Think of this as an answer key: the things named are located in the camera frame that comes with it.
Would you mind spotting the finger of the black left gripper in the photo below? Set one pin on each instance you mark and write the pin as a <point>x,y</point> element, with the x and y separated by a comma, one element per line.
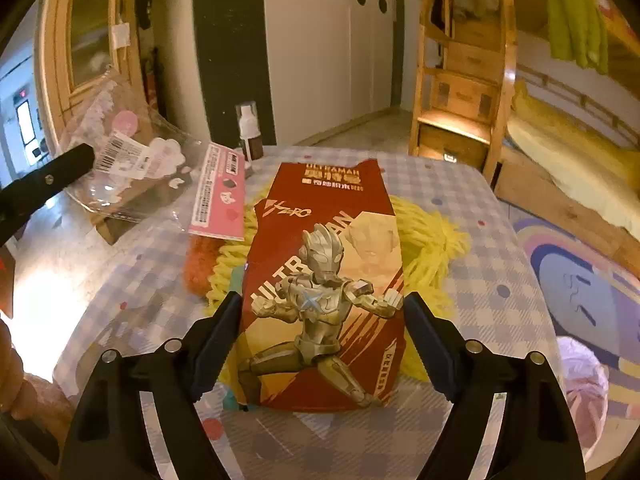
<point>24,196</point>

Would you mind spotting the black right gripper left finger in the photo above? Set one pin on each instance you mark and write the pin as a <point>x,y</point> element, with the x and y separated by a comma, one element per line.
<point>109,437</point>

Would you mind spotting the clear plastic packaging bag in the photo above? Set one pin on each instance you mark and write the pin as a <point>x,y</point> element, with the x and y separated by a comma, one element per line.
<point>142,163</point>

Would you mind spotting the orange knitted wool item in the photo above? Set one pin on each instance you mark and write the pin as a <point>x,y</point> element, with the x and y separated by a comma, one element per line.
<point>201,258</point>

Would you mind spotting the red Ultraman toy box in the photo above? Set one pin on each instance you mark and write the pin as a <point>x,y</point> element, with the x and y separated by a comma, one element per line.
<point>322,328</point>

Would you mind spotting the white trash bag bin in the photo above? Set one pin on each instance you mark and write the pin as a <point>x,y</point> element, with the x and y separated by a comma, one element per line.
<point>586,390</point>

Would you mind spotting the blue checkered table cloth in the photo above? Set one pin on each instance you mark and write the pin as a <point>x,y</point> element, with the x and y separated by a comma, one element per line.
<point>496,296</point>

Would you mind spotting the colourful rainbow rug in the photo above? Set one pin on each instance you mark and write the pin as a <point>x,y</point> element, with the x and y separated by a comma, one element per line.
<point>591,299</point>

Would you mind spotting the pink paper card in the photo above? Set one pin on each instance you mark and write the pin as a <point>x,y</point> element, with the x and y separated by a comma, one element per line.
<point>218,208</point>

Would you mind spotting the yellow yarn mop head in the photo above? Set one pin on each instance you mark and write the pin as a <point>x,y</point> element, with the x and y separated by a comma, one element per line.
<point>429,242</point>

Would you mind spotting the white brown spray bottle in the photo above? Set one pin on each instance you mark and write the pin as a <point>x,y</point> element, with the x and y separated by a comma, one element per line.
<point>249,131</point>

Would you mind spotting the yellow bed quilt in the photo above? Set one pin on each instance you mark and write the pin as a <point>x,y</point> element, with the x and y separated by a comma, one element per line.
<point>588,168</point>

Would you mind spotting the wooden bunk bed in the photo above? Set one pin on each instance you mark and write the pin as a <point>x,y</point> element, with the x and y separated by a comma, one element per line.
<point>606,107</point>

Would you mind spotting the white wardrobe with round holes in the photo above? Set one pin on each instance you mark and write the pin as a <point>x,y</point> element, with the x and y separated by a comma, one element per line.
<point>330,63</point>

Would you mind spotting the wooden stair drawers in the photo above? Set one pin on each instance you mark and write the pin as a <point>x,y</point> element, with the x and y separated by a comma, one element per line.
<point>465,72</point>

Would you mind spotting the green puffer jacket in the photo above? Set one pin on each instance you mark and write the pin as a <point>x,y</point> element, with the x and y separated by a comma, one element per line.
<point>577,33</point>

